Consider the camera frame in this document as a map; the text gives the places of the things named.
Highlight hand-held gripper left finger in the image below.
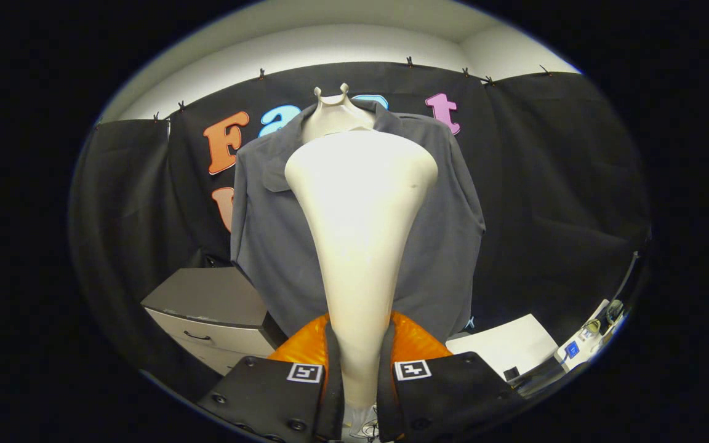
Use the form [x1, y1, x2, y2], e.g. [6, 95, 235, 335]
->
[198, 311, 344, 442]

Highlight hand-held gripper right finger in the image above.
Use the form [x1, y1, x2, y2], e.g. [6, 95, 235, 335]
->
[377, 309, 524, 442]

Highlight grey collared shirt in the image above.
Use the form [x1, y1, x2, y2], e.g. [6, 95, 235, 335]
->
[230, 98, 486, 342]

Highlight white garment steamer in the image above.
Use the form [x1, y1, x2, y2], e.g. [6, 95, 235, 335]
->
[284, 129, 439, 408]

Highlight white garment hanger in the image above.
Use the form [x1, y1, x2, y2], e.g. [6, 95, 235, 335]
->
[301, 83, 375, 143]

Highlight grey drawer cabinet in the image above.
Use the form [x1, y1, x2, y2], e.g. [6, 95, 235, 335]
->
[140, 266, 287, 376]

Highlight white power strip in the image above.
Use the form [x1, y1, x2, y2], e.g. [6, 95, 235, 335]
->
[556, 300, 626, 370]

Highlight black backdrop cloth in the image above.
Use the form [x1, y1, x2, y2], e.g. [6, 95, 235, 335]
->
[70, 62, 651, 401]

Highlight row of black clips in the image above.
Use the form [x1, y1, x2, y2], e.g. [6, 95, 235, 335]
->
[153, 57, 552, 122]

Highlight tangle of thin cables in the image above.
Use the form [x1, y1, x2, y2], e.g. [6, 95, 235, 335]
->
[342, 400, 383, 442]

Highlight black cable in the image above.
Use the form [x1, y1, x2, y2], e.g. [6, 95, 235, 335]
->
[616, 251, 639, 305]

